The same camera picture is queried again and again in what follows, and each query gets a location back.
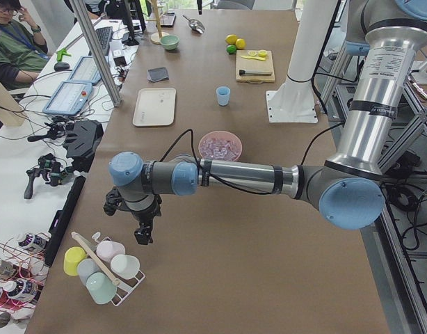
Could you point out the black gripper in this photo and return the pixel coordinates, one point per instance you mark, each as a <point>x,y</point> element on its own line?
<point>146,216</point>

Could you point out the clear ice cubes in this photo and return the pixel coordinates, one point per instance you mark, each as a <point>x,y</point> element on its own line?
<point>219,148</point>

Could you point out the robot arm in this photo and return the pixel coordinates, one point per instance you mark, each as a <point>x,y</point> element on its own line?
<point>344,189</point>

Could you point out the white plastic cup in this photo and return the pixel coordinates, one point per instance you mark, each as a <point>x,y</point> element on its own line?
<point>126,266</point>

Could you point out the pink plastic cup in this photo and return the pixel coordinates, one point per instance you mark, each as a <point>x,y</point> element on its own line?
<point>106,250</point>

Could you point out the grey plastic cup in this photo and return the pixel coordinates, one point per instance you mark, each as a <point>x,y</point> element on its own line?
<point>86,268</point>

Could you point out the mint green plastic cup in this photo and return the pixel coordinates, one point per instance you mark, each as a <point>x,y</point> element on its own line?
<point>101,288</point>

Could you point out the yellow plastic cup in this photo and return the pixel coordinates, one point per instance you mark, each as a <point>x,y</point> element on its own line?
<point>72,258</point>

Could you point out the light blue plastic cup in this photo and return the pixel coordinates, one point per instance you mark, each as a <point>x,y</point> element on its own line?
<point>223,95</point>

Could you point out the stainless steel ice scoop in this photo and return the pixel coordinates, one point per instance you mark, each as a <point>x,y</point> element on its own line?
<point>196,25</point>

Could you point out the pink bowl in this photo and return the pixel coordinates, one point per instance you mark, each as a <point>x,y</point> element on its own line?
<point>222,134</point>

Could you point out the cream serving tray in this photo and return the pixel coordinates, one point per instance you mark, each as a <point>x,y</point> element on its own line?
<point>155,107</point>

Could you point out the blue teach pendant near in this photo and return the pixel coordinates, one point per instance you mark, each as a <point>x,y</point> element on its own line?
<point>69,98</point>

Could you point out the blue teach pendant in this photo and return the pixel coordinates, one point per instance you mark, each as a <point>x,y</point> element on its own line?
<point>69,98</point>
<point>85,70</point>

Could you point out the grey folded cloth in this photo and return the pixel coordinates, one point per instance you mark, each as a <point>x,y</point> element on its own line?
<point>157,74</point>

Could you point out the blue teach pendant far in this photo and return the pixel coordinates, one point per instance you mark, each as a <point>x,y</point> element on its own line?
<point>85,70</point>

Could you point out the mint green bowl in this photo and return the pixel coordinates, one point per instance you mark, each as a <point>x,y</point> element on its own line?
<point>169,42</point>

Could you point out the round wooden stand base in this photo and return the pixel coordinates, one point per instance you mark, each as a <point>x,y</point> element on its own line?
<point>156,37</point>

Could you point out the wooden cutting board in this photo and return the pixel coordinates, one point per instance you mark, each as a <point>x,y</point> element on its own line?
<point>254,65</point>

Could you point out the black keyboard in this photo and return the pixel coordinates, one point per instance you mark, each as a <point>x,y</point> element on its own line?
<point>104,35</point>

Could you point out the yellow plastic knife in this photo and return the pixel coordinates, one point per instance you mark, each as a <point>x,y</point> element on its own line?
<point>258,58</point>

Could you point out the green lime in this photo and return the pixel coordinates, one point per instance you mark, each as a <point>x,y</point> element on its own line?
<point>231,49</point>

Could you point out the yellow lemon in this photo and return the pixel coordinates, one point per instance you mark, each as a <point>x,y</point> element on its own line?
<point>231,39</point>
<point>240,43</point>

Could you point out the lemon half upper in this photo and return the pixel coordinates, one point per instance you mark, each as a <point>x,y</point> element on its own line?
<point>262,53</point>

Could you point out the dark framed tray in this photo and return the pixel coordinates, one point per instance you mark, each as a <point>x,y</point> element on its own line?
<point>166,21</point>

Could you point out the seated person green jacket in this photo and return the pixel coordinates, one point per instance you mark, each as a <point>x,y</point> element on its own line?
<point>23,48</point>

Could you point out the white wire cup rack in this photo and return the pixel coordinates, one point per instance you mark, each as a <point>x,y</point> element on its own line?
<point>124,287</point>

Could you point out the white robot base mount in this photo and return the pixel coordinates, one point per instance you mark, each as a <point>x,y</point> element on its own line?
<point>293,101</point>

